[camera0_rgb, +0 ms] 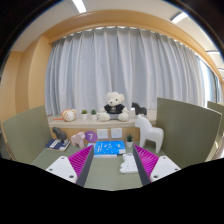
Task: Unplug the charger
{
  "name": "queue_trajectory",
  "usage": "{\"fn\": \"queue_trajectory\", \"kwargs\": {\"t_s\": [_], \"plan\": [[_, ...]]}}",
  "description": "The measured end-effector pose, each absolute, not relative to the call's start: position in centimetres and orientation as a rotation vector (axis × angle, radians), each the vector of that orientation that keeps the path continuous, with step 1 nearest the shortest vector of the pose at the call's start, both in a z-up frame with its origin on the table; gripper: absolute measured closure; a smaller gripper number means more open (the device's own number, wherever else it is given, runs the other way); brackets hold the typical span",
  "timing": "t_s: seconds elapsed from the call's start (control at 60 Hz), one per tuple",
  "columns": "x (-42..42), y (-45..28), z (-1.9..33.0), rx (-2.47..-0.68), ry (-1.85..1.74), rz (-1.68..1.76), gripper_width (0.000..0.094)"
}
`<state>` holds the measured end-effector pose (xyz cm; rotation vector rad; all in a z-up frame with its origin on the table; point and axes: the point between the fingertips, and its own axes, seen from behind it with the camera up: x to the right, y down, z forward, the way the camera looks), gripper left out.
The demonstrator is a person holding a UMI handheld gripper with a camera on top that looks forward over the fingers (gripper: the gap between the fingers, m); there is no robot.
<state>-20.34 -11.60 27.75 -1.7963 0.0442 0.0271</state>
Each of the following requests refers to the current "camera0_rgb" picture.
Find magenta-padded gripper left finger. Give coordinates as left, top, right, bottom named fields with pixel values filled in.
left=45, top=144, right=95, bottom=188

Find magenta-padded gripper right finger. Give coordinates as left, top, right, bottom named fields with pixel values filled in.
left=132, top=144, right=182, bottom=186

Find dark navy book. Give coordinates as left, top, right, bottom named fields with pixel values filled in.
left=45, top=138, right=72, bottom=152

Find pink horse figurine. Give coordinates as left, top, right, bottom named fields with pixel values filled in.
left=70, top=131, right=86, bottom=149

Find white bear-shaped power strip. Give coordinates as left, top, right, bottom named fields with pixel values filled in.
left=119, top=152, right=139, bottom=175

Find dark grey horse figurine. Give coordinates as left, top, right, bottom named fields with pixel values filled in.
left=51, top=126, right=69, bottom=142

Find large white horse figurine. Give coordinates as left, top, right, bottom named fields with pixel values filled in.
left=134, top=114, right=165, bottom=154

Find small plant in white pot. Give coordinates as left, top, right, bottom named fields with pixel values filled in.
left=125, top=133, right=135, bottom=149

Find purple round number disc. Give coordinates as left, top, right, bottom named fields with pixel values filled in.
left=84, top=130, right=99, bottom=144

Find green partition panel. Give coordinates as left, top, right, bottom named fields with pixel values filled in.
left=207, top=100, right=224, bottom=136
left=1, top=104, right=54, bottom=165
left=155, top=96, right=222, bottom=169

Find bright blue book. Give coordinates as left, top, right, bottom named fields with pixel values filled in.
left=93, top=140, right=127, bottom=156

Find orange and cream plush toy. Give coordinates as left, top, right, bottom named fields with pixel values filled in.
left=60, top=108, right=78, bottom=123

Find tiny potted succulent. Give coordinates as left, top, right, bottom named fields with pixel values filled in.
left=80, top=109, right=89, bottom=121
left=90, top=108, right=98, bottom=122

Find black horse figurine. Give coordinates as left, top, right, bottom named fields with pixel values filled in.
left=131, top=101, right=148, bottom=116

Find cream teddy bear black shirt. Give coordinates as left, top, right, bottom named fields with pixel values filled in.
left=98, top=91, right=130, bottom=123

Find grey-white curtain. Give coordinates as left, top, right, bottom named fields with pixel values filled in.
left=44, top=25, right=206, bottom=117

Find ceiling lights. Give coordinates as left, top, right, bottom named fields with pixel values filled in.
left=71, top=0, right=224, bottom=73

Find white wall socket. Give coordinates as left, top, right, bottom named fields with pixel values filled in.
left=96, top=128, right=109, bottom=140
left=110, top=127, right=124, bottom=139

